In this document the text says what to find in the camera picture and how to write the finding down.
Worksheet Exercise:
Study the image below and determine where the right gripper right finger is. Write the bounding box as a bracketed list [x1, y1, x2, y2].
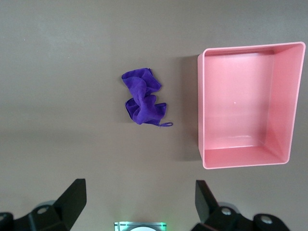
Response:
[192, 180, 290, 231]

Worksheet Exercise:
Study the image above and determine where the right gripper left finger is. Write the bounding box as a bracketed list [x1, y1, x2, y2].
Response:
[0, 178, 87, 231]

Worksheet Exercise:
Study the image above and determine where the purple microfibre cloth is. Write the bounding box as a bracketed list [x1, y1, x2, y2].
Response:
[121, 68, 174, 128]

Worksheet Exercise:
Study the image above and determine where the pink plastic bin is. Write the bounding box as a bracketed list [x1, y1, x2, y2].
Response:
[197, 41, 306, 170]

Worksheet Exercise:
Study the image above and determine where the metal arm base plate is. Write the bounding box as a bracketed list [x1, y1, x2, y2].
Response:
[114, 221, 168, 231]

